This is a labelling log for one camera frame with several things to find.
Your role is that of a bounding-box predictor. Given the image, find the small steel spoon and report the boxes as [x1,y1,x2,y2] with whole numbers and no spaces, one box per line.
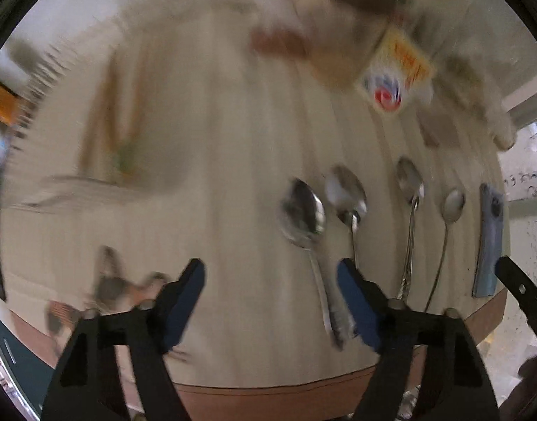
[425,188,465,312]

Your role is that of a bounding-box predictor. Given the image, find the large steel spoon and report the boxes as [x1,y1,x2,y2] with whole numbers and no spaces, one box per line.
[278,178,345,351]

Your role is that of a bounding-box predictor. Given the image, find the teal cabinet front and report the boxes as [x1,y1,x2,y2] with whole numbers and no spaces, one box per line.
[0,320,53,416]

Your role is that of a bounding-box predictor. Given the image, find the striped cat placemat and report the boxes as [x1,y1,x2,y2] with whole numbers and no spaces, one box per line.
[0,4,511,421]

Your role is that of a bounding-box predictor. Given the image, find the clear plastic utensil tray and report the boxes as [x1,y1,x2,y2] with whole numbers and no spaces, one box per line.
[0,0,251,210]

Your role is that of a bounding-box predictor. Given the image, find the white yellow soap box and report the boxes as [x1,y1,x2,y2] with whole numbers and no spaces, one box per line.
[356,27,436,116]

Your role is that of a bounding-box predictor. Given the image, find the brown wooden block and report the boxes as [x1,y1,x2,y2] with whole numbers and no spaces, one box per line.
[250,0,398,88]

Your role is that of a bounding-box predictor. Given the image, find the clear plastic bag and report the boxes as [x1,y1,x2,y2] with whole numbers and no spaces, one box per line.
[407,0,516,151]

